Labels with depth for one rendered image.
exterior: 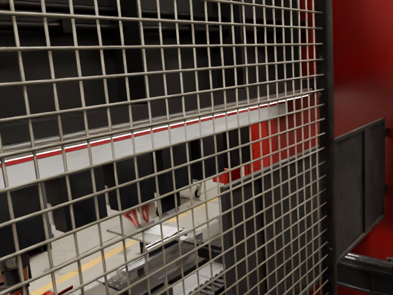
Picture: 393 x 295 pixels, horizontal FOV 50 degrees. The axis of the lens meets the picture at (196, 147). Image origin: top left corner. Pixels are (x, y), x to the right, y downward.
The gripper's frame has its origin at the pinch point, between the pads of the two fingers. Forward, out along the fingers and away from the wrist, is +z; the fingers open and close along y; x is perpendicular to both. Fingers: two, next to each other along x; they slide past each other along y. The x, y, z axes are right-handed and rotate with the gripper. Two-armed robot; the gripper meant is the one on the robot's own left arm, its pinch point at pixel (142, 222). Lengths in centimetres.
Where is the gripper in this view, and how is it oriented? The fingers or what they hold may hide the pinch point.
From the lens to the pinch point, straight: 173.2
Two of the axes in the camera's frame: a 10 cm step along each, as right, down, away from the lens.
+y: 6.5, -1.7, 7.4
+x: -6.3, 4.3, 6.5
